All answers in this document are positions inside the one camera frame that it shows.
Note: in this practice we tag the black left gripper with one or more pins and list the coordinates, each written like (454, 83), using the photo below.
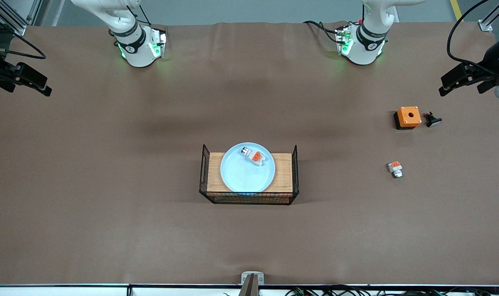
(478, 71)

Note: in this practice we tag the white orange red button switch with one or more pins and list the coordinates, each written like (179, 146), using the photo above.
(255, 156)

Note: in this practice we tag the light blue round plate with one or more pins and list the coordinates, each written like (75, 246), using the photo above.
(243, 176)

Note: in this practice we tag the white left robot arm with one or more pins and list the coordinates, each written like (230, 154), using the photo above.
(366, 45)

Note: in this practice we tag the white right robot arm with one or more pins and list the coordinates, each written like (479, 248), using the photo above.
(136, 45)

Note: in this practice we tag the orange button box with hole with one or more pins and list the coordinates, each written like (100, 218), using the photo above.
(409, 116)

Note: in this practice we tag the wooden rack board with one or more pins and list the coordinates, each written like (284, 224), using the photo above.
(213, 172)

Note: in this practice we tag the aluminium frame profile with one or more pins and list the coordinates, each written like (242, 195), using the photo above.
(17, 28)
(486, 25)

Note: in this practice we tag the black push button switch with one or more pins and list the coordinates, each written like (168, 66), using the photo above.
(432, 121)

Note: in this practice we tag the white orange switch block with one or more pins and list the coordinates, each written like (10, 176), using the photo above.
(395, 167)

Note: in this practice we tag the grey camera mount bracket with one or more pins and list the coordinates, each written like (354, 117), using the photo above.
(252, 283)

